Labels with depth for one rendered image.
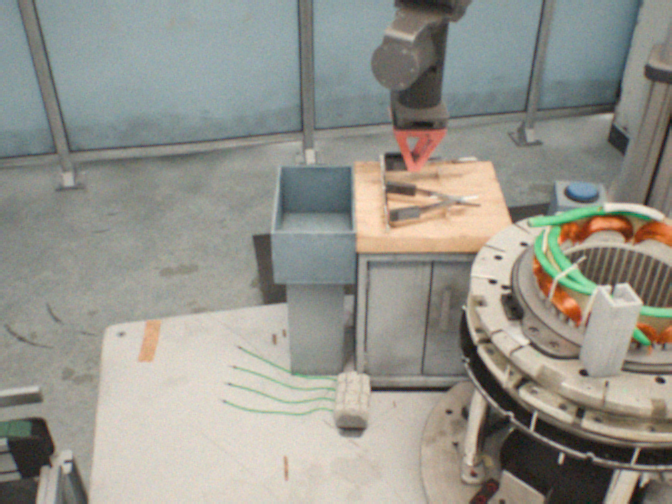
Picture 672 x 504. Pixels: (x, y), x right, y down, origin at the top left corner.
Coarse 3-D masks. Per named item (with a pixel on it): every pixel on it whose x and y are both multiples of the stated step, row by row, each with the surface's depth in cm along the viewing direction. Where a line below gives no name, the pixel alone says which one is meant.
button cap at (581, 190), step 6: (570, 186) 105; (576, 186) 105; (582, 186) 105; (588, 186) 105; (594, 186) 105; (570, 192) 105; (576, 192) 104; (582, 192) 104; (588, 192) 104; (594, 192) 104; (582, 198) 104; (588, 198) 104
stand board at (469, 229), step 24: (360, 168) 105; (384, 168) 105; (432, 168) 105; (456, 168) 105; (480, 168) 105; (360, 192) 100; (456, 192) 100; (480, 192) 100; (360, 216) 95; (432, 216) 95; (456, 216) 95; (480, 216) 95; (504, 216) 95; (360, 240) 92; (384, 240) 92; (408, 240) 92; (432, 240) 92; (456, 240) 92; (480, 240) 92
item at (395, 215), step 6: (390, 210) 91; (396, 210) 91; (402, 210) 91; (408, 210) 91; (414, 210) 92; (420, 210) 92; (390, 216) 91; (396, 216) 91; (402, 216) 92; (408, 216) 92; (414, 216) 92
